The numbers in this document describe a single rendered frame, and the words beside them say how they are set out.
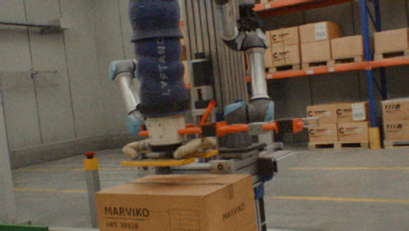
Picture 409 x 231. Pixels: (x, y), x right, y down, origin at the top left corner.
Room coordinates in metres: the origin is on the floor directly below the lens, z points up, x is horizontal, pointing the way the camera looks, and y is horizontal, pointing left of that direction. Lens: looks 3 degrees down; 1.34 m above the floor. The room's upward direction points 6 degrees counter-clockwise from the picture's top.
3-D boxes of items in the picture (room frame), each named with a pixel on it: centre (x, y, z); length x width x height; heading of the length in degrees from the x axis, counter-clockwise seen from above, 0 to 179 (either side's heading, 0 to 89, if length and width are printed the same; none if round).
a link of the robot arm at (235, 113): (2.52, 0.00, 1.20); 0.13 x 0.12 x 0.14; 85
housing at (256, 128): (1.92, -0.08, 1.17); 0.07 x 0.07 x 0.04; 61
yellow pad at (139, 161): (2.07, 0.37, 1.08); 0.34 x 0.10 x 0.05; 61
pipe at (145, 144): (2.15, 0.32, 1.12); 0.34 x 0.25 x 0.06; 61
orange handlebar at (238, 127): (2.16, 0.09, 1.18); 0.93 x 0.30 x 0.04; 61
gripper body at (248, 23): (2.20, -0.09, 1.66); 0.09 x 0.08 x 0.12; 149
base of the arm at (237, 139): (2.52, 0.01, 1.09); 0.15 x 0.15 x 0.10
